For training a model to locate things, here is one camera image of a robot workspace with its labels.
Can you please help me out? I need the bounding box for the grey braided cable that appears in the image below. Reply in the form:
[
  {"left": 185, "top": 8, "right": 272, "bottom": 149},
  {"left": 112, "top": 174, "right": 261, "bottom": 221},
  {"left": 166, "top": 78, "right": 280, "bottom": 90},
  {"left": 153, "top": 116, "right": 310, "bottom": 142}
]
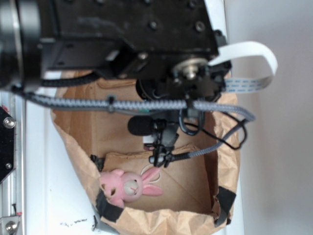
[{"left": 11, "top": 88, "right": 256, "bottom": 169}]

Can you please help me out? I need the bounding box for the black metal bracket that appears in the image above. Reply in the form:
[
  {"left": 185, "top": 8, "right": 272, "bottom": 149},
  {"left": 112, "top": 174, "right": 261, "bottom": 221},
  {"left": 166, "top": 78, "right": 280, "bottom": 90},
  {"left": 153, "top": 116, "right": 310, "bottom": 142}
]
[{"left": 0, "top": 106, "right": 16, "bottom": 184}]

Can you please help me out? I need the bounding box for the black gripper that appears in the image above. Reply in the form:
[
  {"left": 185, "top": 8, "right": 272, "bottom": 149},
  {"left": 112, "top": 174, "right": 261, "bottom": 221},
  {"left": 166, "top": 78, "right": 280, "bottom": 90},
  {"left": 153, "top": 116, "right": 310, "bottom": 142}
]
[{"left": 136, "top": 59, "right": 231, "bottom": 166}]

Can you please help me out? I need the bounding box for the black foam microphone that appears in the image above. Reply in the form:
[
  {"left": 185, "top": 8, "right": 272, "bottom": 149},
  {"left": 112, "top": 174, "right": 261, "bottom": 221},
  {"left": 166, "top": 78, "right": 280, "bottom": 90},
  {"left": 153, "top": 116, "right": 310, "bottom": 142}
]
[{"left": 128, "top": 116, "right": 153, "bottom": 136}]

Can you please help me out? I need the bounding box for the pink plush bunny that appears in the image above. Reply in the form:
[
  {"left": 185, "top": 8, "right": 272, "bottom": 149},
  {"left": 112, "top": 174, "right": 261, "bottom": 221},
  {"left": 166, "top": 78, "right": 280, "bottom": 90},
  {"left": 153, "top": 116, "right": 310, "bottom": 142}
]
[{"left": 100, "top": 167, "right": 163, "bottom": 208}]

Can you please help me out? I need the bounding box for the thin black wire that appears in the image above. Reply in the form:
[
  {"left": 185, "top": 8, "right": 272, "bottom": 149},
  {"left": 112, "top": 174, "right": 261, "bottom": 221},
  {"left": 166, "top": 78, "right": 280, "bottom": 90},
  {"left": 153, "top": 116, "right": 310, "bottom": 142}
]
[{"left": 178, "top": 107, "right": 248, "bottom": 151}]

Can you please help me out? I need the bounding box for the silver corner bracket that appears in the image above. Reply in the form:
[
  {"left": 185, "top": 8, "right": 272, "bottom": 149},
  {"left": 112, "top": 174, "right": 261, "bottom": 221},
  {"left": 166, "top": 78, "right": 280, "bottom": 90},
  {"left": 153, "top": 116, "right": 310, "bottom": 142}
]
[{"left": 0, "top": 216, "right": 20, "bottom": 235}]

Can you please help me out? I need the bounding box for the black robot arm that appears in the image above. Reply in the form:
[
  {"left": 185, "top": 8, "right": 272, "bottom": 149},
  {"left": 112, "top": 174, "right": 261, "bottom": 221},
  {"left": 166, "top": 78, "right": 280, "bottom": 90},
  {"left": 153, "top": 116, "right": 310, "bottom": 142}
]
[{"left": 0, "top": 0, "right": 231, "bottom": 166}]

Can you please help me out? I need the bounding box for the white plastic bin lid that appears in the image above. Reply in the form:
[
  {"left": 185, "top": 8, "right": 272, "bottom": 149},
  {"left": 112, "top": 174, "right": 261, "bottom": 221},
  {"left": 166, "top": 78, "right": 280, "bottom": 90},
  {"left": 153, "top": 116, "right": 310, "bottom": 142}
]
[{"left": 24, "top": 0, "right": 245, "bottom": 235}]

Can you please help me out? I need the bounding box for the brown paper bag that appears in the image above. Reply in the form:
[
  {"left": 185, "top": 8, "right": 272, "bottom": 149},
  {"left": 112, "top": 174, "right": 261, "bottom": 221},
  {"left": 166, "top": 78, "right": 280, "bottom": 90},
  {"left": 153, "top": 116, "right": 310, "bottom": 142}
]
[{"left": 50, "top": 70, "right": 240, "bottom": 235}]

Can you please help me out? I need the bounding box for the white flat ribbon cable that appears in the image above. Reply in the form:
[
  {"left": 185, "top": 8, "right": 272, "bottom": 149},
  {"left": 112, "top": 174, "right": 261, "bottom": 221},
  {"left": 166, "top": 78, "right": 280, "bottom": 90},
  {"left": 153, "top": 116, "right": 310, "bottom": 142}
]
[{"left": 207, "top": 41, "right": 279, "bottom": 95}]

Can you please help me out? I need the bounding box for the aluminium frame rail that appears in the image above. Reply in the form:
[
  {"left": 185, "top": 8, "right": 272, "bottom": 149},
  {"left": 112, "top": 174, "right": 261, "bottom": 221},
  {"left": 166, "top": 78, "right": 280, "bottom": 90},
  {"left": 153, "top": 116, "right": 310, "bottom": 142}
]
[{"left": 0, "top": 92, "right": 25, "bottom": 235}]

